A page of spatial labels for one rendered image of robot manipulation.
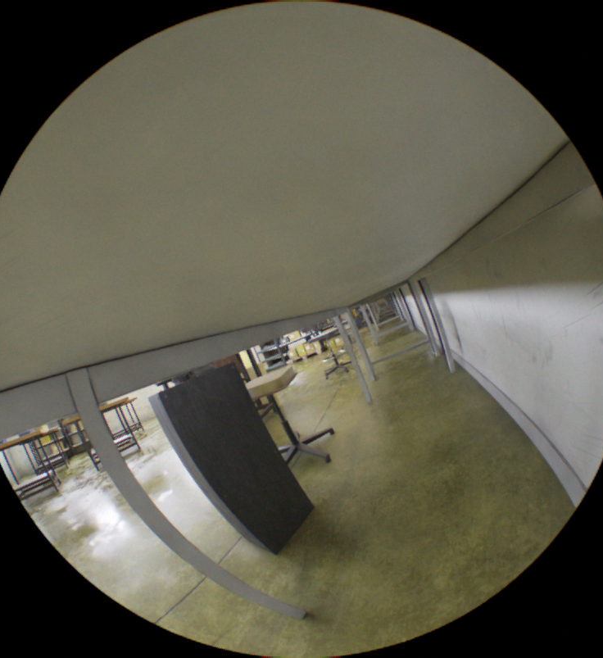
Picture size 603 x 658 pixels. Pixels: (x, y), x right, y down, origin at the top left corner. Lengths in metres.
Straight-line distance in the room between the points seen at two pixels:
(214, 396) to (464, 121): 0.78
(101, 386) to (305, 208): 0.37
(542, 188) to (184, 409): 0.98
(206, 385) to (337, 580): 0.83
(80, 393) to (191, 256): 0.29
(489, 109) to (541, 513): 0.92
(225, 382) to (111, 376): 0.47
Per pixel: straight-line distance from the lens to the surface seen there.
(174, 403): 0.67
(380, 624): 0.81
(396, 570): 0.84
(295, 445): 1.50
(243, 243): 0.17
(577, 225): 0.58
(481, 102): 0.18
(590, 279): 0.60
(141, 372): 0.40
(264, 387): 1.19
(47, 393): 0.38
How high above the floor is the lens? 0.79
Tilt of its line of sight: 1 degrees up
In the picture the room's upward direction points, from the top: 23 degrees counter-clockwise
